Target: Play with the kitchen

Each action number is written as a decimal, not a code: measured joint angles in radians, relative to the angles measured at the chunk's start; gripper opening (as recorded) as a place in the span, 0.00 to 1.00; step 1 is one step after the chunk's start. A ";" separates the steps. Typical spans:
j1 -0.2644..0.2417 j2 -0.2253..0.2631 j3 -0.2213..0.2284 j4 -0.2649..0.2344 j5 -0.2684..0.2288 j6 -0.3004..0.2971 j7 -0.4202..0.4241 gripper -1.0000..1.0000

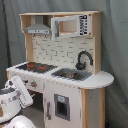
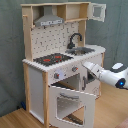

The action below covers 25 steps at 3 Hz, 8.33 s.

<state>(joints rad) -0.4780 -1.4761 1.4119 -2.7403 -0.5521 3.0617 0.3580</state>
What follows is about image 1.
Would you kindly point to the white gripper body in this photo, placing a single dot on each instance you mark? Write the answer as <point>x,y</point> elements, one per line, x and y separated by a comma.
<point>17,84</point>

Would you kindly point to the white microwave door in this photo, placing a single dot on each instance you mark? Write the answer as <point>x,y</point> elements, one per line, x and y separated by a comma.
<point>70,26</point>

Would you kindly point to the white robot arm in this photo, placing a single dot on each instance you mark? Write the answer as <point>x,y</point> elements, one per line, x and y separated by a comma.
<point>13,98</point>

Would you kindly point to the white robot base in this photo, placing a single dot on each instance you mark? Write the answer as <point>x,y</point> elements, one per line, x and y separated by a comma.
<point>20,122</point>

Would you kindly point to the wooden toy kitchen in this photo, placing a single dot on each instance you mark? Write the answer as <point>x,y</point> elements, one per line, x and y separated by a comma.
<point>63,53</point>

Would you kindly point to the right stove knob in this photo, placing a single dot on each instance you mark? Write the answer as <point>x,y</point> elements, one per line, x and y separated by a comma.
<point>33,84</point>

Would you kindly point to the black stovetop red burners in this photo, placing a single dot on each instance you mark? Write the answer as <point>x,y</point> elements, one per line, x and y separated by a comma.
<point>36,67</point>

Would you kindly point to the white fridge door dispenser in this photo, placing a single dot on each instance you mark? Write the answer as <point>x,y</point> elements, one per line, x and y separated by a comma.
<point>63,109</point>

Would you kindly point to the grey toy sink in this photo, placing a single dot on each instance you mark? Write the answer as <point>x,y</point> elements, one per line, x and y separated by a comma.
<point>72,74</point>

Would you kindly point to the black toy faucet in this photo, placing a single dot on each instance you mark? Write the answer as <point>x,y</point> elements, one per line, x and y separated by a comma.
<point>80,65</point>

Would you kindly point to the grey range hood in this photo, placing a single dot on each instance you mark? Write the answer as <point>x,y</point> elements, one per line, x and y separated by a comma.
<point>41,26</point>

